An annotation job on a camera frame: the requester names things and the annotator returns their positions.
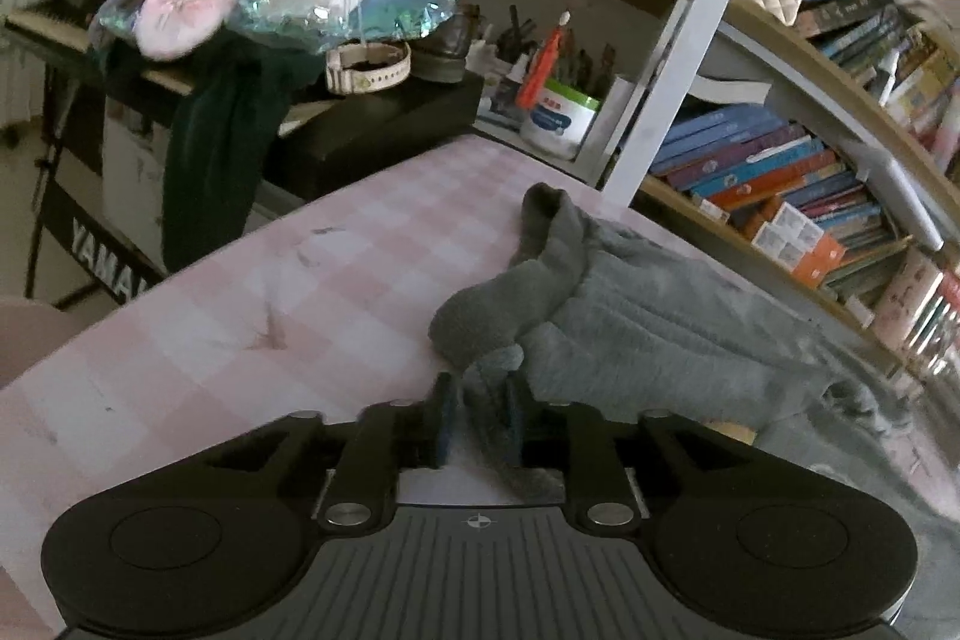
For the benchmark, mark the white flat device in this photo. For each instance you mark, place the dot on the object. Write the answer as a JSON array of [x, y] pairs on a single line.
[[900, 197]]

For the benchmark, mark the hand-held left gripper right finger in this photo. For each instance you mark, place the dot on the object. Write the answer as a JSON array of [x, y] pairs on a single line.
[[517, 419]]

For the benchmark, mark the brown leather shoe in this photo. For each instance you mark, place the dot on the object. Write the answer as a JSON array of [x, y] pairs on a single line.
[[450, 48]]

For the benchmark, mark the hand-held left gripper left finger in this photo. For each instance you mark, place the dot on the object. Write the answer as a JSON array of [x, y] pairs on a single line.
[[440, 419]]

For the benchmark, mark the dark green cloth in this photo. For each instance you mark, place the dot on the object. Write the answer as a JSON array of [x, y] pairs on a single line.
[[217, 160]]

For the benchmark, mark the bunch of pens and brushes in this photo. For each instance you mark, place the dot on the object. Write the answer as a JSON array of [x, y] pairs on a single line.
[[525, 40]]

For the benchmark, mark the white tub with green lid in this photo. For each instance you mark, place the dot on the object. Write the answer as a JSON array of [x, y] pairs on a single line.
[[559, 123]]

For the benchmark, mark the grey knit sweater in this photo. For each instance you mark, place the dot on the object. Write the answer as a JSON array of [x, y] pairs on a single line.
[[645, 340]]

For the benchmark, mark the pink checked table mat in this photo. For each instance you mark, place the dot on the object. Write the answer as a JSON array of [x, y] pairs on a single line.
[[262, 280]]

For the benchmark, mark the black digital piano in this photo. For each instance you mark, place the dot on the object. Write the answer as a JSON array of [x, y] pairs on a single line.
[[97, 250]]

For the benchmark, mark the row of upright paperback books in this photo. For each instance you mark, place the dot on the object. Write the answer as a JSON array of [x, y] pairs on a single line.
[[877, 48]]

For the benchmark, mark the red tassel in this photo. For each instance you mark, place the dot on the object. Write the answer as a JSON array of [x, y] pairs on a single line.
[[541, 66]]

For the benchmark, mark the row of leaning colourful books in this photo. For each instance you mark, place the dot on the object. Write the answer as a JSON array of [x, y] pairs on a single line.
[[757, 160]]

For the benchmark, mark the orange and white box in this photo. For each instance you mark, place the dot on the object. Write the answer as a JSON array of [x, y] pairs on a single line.
[[784, 227], [821, 261]]

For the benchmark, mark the white wooden bookshelf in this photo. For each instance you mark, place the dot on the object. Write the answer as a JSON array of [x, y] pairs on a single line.
[[697, 33]]

